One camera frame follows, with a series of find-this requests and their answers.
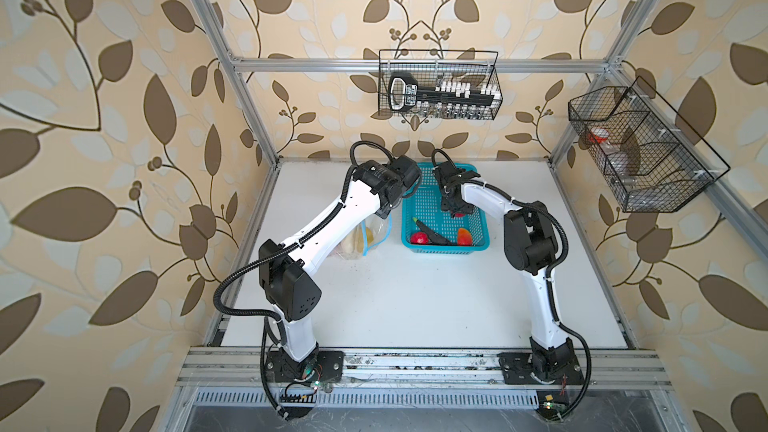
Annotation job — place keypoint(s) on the dark toy eggplant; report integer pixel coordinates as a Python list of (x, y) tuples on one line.
[(435, 238)]

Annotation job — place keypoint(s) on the white toy radish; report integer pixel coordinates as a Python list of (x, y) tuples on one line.
[(353, 244)]

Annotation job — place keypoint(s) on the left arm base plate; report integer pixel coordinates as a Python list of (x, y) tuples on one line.
[(323, 366)]

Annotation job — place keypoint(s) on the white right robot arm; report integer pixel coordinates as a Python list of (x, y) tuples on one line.
[(535, 244)]

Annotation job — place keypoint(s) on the side black wire basket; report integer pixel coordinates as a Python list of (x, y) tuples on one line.
[(665, 161)]

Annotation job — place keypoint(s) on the teal plastic basket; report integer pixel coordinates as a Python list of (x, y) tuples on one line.
[(425, 206)]

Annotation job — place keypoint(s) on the back black wire basket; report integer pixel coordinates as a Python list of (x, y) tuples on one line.
[(452, 84)]

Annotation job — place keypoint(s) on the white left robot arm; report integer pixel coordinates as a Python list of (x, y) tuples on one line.
[(286, 269)]

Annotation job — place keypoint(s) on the red capped clear bottle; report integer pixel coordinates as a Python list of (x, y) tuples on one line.
[(600, 140)]

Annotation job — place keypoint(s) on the clear zip top bag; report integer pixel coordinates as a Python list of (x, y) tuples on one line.
[(375, 221)]

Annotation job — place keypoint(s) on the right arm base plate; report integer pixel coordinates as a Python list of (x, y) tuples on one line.
[(525, 368)]

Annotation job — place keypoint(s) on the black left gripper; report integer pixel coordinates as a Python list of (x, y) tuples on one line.
[(383, 213)]

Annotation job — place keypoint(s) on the black tool in basket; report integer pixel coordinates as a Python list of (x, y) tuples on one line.
[(402, 92)]

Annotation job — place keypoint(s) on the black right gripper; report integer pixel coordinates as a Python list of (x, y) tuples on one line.
[(463, 209)]

